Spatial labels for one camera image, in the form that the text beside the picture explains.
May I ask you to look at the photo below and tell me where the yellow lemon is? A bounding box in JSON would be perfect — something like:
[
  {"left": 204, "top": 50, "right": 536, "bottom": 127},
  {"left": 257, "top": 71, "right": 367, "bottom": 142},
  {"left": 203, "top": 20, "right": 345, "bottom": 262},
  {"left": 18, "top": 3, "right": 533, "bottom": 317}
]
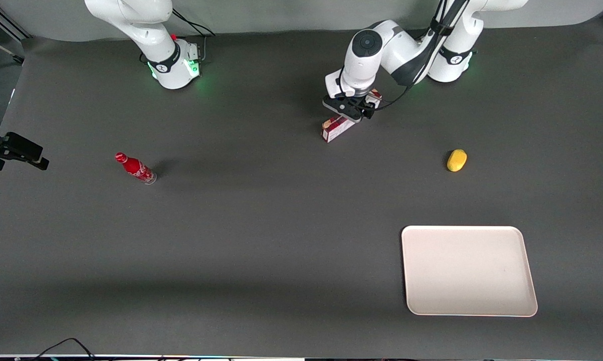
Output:
[{"left": 447, "top": 149, "right": 468, "bottom": 172}]

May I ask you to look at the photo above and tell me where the cream plastic tray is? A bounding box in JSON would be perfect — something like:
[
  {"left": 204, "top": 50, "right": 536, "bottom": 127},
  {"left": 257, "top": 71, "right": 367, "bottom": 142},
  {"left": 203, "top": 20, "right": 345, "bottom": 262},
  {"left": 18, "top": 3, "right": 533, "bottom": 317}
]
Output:
[{"left": 401, "top": 225, "right": 539, "bottom": 317}]

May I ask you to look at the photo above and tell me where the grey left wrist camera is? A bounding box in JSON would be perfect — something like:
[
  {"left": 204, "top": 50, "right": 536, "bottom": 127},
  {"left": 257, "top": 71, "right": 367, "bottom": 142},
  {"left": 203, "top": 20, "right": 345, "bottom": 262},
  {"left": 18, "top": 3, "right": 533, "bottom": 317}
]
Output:
[{"left": 323, "top": 96, "right": 363, "bottom": 123}]

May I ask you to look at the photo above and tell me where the aluminium frame rail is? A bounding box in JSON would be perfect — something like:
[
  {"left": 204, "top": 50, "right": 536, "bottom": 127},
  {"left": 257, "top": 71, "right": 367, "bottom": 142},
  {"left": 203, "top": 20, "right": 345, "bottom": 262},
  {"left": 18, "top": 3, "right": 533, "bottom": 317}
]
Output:
[{"left": 0, "top": 0, "right": 32, "bottom": 42}]

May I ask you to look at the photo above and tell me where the thin black looped cable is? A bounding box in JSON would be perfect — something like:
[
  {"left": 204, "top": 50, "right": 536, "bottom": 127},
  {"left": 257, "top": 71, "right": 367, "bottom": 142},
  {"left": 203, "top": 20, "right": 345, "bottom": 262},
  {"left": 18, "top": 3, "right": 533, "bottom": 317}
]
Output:
[{"left": 31, "top": 337, "right": 97, "bottom": 361}]

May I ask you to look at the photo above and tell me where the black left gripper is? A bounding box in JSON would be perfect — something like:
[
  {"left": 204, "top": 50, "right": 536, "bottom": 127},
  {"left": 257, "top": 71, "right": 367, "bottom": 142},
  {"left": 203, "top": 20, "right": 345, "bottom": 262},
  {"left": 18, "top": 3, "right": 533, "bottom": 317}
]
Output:
[{"left": 342, "top": 94, "right": 378, "bottom": 121}]

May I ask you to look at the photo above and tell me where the black right arm base cable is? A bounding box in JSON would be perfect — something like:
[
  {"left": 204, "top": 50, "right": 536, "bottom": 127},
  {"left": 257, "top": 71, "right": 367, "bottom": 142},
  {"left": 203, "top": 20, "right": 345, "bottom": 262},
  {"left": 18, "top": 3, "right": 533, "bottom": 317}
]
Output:
[{"left": 172, "top": 9, "right": 216, "bottom": 63}]

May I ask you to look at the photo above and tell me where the red tartan cookie box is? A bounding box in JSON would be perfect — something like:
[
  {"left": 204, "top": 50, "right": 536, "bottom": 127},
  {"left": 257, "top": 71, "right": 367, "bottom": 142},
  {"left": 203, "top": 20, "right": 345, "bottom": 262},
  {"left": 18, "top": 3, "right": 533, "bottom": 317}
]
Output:
[{"left": 322, "top": 89, "right": 383, "bottom": 144}]

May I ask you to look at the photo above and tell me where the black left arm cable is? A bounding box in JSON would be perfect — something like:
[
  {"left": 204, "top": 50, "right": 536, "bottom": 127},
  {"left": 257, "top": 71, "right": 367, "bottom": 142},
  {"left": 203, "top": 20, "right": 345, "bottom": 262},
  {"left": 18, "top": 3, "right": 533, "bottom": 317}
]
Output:
[{"left": 376, "top": 0, "right": 470, "bottom": 111}]

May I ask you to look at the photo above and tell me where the red cola bottle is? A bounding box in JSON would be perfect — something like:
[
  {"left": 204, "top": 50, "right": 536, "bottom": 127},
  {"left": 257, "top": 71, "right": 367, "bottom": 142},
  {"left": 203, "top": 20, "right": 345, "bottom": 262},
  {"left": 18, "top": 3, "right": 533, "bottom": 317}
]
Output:
[{"left": 114, "top": 152, "right": 158, "bottom": 186}]

